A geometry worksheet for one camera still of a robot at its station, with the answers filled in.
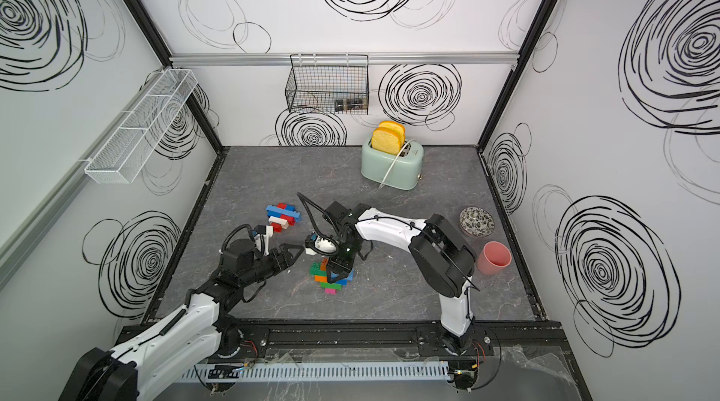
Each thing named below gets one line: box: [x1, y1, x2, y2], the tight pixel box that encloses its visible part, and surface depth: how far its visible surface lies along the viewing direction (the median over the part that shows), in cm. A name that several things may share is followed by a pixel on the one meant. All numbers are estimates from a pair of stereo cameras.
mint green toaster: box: [360, 137, 424, 191], surface depth 100 cm
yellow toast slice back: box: [377, 119, 406, 143], surface depth 99 cm
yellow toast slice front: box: [371, 127, 403, 155], surface depth 98 cm
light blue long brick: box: [265, 205, 302, 223], surface depth 99 cm
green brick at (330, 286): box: [319, 281, 343, 291], surface depth 82 cm
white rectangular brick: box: [268, 215, 289, 230], surface depth 97 cm
